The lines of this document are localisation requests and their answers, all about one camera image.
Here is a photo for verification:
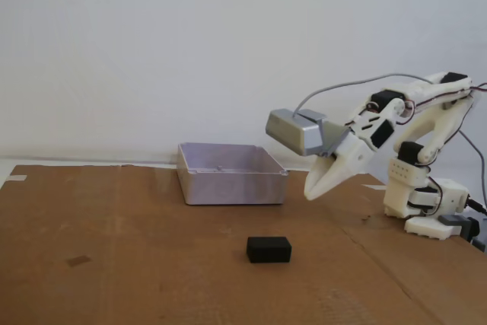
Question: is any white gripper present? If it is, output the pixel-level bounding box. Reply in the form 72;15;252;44
304;134;378;201

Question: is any black rectangular block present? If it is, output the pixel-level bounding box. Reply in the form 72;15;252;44
246;236;293;264

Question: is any grey plastic open box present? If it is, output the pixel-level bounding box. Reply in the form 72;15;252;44
177;142;288;207

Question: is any silver webcam with clip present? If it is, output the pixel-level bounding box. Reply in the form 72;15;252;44
265;109;351;158

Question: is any grey and black table clamp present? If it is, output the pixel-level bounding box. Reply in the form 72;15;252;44
438;214;487;253

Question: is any brown cardboard sheet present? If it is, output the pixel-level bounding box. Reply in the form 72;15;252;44
0;164;487;325

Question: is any grey webcam cable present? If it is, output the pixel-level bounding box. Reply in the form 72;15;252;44
294;72;487;242

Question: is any black power cable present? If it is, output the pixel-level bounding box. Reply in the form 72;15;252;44
469;198;487;216

